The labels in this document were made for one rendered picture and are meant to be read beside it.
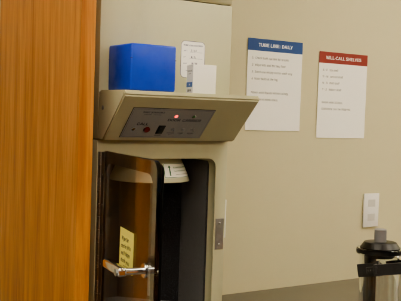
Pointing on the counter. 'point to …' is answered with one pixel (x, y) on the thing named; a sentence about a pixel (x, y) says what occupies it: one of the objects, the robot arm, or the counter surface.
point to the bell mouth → (173, 171)
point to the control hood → (156, 100)
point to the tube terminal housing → (221, 57)
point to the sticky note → (126, 248)
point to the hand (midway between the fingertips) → (381, 268)
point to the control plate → (154, 120)
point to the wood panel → (46, 148)
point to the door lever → (124, 269)
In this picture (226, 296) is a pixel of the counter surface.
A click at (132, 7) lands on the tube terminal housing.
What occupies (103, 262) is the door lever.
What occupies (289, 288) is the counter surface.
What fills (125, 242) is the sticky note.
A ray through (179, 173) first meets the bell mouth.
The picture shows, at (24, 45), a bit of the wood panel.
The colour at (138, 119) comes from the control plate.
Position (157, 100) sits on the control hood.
